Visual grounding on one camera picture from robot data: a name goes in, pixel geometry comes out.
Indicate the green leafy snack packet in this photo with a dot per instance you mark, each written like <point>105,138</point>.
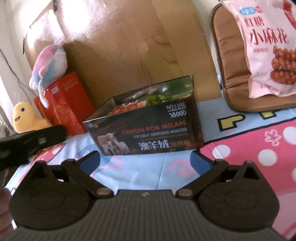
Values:
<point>159,99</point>

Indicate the red gift bag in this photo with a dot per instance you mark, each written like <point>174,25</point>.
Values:
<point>69,104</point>

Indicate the brown seat cushion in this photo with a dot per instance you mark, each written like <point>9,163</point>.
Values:
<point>233,67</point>

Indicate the pink snack bag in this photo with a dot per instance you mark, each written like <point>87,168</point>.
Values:
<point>268,32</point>

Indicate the pastel unicorn plush toy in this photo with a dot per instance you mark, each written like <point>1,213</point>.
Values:
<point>50,66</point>

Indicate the wooden headboard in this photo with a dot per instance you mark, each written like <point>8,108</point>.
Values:
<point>119,46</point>

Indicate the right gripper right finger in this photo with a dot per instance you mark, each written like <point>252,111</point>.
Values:
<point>209,170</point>

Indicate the black sheep print box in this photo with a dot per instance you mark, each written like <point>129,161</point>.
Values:
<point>161,128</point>

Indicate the Peppa Pig bed sheet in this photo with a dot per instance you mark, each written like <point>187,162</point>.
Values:
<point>266,138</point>

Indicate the yellow plush toy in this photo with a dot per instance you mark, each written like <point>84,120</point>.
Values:
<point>25,119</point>

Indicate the red snack packet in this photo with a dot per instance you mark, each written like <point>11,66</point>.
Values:
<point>128,106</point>

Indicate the person's left hand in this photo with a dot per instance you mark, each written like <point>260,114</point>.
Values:
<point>6,218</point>

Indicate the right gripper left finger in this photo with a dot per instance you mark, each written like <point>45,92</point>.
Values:
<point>80,172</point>

